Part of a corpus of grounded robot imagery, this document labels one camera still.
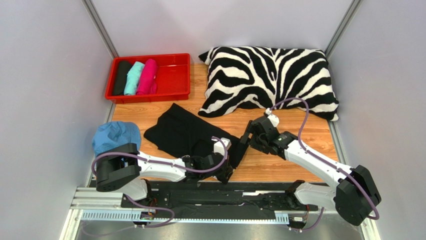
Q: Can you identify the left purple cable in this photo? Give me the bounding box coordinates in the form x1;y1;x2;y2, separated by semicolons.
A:
91;135;229;234

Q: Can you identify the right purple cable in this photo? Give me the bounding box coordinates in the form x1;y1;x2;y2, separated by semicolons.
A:
264;97;381;233

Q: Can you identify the blue bucket hat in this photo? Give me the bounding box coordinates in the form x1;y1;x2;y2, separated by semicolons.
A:
92;121;142;157

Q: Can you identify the zebra print pillow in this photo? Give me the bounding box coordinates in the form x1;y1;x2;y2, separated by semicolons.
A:
198;46;339;122

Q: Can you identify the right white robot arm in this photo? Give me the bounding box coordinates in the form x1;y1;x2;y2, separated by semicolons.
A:
240;114;382;226

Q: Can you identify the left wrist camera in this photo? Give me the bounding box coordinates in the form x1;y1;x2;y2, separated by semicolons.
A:
212;137;232;156

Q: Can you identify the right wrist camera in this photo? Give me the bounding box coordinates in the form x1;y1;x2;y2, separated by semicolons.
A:
264;108;280;128

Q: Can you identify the red plastic bin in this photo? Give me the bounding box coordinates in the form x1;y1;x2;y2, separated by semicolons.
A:
104;53;191;104

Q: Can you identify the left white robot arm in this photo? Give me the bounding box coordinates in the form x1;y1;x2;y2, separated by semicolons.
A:
92;138;234;201

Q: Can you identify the black t shirt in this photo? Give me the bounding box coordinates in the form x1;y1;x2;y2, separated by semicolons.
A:
143;103;245;170

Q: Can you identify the purple cable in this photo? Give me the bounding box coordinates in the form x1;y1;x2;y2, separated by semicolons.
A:
264;97;381;233
91;135;229;234

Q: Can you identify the rolled pink shirt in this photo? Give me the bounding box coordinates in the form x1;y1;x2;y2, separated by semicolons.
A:
136;59;158;95

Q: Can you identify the rolled black shirt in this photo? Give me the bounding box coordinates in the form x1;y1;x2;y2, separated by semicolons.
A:
112;60;133;96

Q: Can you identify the rolled teal shirt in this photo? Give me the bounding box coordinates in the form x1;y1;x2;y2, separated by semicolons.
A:
124;61;145;96

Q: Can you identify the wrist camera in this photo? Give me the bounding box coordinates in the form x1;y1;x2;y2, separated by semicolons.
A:
212;137;232;156
264;108;280;128

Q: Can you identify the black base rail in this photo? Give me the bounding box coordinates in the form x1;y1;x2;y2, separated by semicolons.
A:
139;181;319;221

